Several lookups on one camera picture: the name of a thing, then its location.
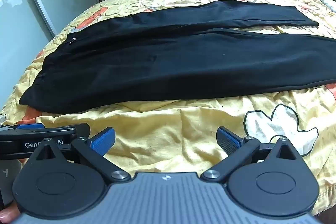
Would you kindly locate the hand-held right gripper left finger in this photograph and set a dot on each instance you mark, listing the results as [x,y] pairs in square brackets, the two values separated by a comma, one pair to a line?
[101,142]

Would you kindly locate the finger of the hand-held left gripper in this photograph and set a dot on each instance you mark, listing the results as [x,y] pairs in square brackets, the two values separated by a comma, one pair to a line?
[30,126]
[82,130]

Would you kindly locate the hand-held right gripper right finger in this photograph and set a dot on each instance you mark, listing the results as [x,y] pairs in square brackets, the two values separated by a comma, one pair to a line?
[229,140]

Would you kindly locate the black pants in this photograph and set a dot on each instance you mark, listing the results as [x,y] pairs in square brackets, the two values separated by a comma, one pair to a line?
[157,69]

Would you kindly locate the person's left hand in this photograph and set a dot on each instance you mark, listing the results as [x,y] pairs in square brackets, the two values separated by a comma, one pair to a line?
[8,216]

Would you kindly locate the yellow floral bedsheet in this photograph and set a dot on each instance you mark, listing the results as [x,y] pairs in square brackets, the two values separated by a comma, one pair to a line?
[170,129]

